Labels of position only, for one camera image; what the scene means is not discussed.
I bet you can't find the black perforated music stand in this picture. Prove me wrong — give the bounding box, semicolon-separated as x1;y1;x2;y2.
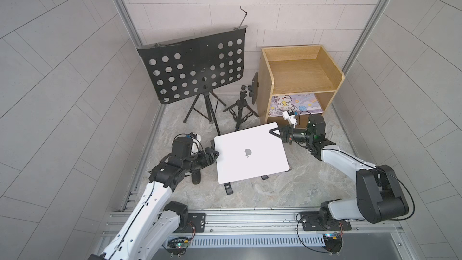
137;24;247;125

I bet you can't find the circuit board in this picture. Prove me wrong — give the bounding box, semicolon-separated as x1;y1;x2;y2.
167;237;191;254
323;234;343;254

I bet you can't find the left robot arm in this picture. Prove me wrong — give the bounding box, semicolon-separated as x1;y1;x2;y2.
89;133;220;260

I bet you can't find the wooden two-tier shelf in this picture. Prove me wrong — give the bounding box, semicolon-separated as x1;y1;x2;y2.
256;45;345;125

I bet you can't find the cartoon cat picture book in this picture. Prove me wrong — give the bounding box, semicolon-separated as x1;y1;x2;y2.
268;93;324;117

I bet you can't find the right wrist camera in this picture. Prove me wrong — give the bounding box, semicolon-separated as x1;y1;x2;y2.
282;111;298;128

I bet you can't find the black phone tripod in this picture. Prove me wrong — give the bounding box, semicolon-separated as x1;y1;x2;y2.
223;73;259;131

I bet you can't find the silver laptop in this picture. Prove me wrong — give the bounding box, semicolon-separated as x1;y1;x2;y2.
214;123;289;184

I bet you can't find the black folding laptop stand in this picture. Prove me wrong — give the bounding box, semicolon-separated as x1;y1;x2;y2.
224;175;268;196

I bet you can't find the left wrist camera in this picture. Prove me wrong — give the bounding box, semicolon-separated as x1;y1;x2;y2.
186;132;201;155

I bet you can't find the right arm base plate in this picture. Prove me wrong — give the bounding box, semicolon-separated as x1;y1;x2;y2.
298;211;352;232

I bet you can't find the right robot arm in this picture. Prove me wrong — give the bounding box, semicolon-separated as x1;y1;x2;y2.
269;114;415;225

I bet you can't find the left circuit board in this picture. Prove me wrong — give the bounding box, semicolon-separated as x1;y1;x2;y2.
167;237;191;254

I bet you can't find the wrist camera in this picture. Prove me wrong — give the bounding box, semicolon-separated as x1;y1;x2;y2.
186;132;201;155
282;111;298;128

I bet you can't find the black microphone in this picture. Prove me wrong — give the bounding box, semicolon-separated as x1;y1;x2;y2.
191;171;202;185

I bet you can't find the right circuit board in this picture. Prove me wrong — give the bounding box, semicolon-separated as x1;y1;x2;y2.
323;234;343;254

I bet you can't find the aluminium mounting rail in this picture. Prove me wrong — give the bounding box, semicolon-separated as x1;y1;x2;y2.
100;207;403;239

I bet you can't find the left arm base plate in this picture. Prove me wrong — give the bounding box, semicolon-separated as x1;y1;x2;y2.
174;213;207;234

